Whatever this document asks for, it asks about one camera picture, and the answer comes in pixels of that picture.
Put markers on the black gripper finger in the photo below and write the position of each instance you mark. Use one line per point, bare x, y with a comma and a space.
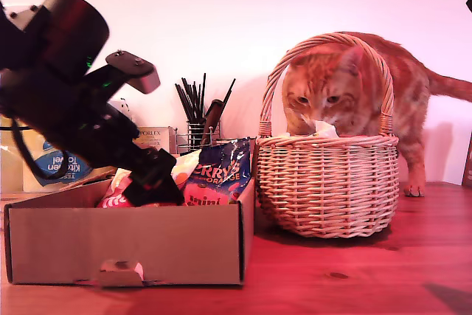
142, 193
171, 189
470, 3

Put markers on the pink yellow Maltesers bag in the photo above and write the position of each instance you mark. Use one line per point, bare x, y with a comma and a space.
110, 197

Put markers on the blue Terry's egg bag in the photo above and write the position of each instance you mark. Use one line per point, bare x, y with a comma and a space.
217, 175

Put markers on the brown cardboard box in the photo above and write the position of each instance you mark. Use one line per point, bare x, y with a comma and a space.
129, 245

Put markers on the white Porlex carton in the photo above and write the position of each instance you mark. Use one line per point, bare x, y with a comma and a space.
155, 136

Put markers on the yellow kitchen towel pack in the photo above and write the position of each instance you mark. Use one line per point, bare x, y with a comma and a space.
62, 171

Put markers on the dark brown comb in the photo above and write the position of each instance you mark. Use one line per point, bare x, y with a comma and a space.
214, 116

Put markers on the thin black stick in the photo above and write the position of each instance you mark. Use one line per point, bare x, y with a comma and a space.
203, 97
228, 93
183, 103
189, 99

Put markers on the ginger cat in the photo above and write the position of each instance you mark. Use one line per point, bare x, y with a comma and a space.
405, 71

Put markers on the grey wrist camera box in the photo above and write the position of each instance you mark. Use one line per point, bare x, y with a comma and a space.
147, 80

